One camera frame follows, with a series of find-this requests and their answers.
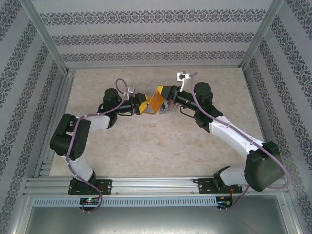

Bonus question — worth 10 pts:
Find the orange card holder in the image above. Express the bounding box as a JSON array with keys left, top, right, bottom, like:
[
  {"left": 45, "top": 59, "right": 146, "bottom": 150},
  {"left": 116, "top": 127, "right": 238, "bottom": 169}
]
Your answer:
[{"left": 143, "top": 89, "right": 167, "bottom": 116}]

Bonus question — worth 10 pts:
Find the small controller circuit board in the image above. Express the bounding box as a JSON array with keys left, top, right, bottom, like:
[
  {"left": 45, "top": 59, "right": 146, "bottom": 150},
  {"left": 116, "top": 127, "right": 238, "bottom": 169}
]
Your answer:
[
  {"left": 79, "top": 197, "right": 101, "bottom": 205},
  {"left": 216, "top": 196, "right": 234, "bottom": 207}
]

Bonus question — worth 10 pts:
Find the grey sheet metal panel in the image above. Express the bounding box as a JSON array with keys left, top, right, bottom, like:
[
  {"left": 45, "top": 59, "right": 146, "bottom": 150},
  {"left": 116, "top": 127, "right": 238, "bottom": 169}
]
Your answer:
[{"left": 24, "top": 206, "right": 297, "bottom": 234}]

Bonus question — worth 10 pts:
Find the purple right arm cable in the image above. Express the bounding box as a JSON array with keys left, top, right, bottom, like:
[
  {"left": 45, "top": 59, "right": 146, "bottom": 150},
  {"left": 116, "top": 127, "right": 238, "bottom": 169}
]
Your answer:
[{"left": 190, "top": 72, "right": 292, "bottom": 211}]

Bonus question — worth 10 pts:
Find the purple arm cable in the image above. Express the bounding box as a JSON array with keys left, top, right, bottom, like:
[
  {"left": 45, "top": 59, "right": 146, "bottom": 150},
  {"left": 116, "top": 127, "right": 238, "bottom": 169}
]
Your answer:
[
  {"left": 190, "top": 72, "right": 292, "bottom": 211},
  {"left": 65, "top": 78, "right": 134, "bottom": 214}
]

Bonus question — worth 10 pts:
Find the thin aluminium frame bar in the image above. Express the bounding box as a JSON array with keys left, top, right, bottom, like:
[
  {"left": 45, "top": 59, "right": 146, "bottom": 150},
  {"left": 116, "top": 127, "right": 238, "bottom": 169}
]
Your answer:
[{"left": 67, "top": 64, "right": 244, "bottom": 71}]

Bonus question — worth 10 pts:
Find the grooved aluminium side rail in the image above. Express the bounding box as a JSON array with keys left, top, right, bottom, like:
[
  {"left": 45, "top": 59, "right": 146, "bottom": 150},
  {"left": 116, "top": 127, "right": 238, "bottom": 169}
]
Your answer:
[{"left": 34, "top": 72, "right": 77, "bottom": 177}]

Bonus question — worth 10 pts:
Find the aluminium mounting rail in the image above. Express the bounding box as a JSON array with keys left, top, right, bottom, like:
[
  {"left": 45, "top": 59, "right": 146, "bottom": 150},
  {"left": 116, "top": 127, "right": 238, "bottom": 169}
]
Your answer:
[{"left": 23, "top": 175, "right": 288, "bottom": 195}]

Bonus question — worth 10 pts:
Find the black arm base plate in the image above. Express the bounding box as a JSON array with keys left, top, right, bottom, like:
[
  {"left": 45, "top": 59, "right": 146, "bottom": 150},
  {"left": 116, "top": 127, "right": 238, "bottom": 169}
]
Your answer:
[
  {"left": 197, "top": 177, "right": 244, "bottom": 195},
  {"left": 68, "top": 179, "right": 113, "bottom": 195}
]

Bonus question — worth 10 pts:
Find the slotted grey cable duct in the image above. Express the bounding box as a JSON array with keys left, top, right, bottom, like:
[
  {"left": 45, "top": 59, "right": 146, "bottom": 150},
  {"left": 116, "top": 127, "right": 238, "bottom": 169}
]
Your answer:
[{"left": 33, "top": 196, "right": 217, "bottom": 207}]

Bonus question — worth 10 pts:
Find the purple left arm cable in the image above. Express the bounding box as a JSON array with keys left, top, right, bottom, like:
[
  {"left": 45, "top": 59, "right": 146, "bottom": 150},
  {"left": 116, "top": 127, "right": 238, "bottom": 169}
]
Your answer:
[{"left": 65, "top": 78, "right": 134, "bottom": 214}]

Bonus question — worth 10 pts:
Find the aluminium frame post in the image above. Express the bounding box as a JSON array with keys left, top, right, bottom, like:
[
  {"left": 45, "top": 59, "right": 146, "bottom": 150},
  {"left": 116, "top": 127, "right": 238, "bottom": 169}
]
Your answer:
[
  {"left": 20, "top": 0, "right": 70, "bottom": 73},
  {"left": 240, "top": 0, "right": 285, "bottom": 70}
]

